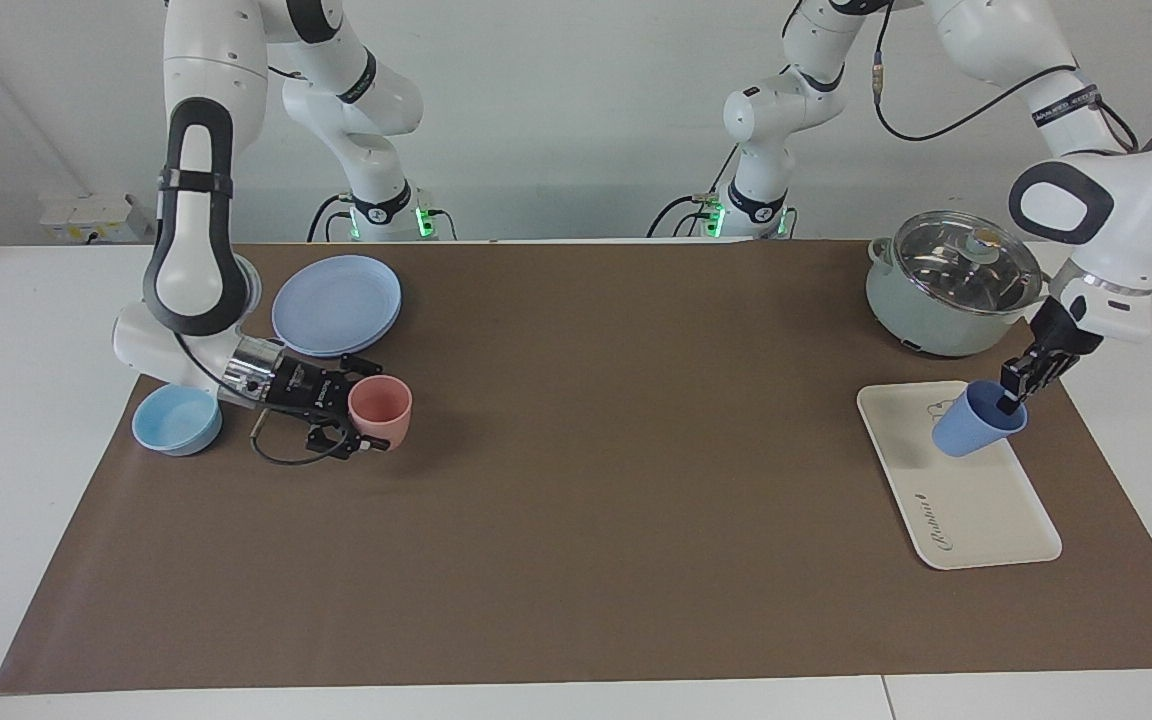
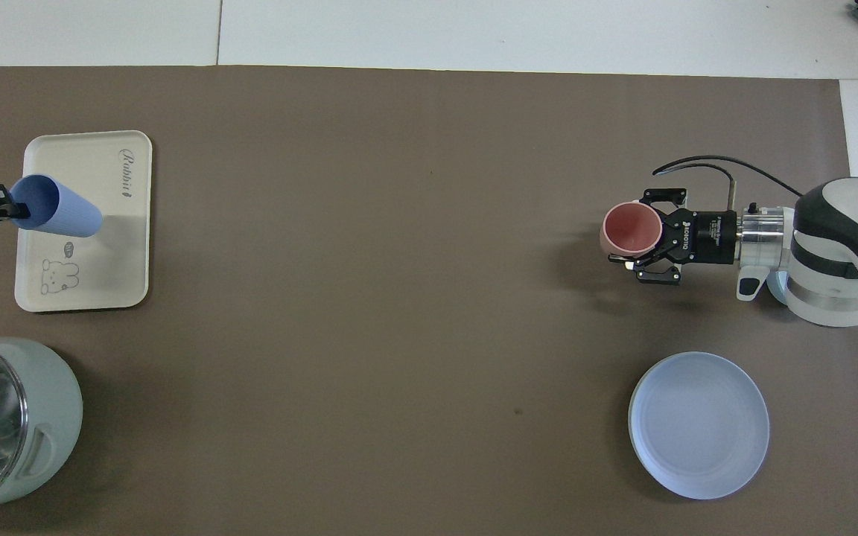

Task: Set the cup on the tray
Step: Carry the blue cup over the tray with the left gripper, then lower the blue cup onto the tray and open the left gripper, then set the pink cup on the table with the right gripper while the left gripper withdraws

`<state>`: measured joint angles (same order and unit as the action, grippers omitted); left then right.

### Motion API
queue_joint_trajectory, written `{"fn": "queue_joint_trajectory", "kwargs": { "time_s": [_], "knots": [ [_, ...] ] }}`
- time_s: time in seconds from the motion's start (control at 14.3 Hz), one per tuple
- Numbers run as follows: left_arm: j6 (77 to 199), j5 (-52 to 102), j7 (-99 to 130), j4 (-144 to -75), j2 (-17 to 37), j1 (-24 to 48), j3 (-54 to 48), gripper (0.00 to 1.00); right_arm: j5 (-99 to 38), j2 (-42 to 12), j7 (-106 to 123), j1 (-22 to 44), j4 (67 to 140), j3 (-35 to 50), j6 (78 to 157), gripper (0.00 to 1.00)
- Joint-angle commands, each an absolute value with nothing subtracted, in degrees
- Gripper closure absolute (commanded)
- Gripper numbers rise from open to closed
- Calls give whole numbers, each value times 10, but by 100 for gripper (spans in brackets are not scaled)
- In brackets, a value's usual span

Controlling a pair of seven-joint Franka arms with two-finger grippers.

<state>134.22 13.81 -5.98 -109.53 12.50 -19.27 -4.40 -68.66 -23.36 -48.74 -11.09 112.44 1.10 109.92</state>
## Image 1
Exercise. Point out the pink plastic cup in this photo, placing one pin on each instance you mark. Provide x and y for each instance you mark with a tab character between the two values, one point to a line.
381	405

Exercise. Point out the white power strip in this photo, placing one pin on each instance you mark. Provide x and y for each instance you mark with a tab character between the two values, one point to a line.
86	215

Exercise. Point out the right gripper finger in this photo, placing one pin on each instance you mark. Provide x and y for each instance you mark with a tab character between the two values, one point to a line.
361	369
361	448

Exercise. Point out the pale green cooking pot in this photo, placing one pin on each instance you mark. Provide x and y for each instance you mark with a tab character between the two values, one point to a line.
921	320

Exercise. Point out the cream rectangular tray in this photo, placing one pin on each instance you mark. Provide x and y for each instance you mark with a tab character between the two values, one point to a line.
976	500

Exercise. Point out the lavender blue plate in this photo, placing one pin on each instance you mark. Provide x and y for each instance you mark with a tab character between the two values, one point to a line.
336	300
381	338

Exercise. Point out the blue plastic cup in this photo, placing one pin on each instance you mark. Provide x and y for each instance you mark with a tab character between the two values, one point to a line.
966	430

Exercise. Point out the brown table mat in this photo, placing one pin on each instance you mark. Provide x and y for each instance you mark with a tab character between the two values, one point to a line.
586	480

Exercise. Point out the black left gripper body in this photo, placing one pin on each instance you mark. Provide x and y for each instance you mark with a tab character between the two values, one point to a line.
1051	345

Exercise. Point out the light blue bowl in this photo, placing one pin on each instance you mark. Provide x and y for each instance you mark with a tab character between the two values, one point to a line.
176	420

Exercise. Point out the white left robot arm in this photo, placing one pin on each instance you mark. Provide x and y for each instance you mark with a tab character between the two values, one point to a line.
1126	220

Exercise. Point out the glass pot lid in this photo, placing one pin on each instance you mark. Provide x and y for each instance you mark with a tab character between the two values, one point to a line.
966	265

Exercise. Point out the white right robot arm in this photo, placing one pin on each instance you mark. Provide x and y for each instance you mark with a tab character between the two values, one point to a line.
196	270

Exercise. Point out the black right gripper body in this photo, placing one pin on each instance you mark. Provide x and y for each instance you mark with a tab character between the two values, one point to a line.
311	395

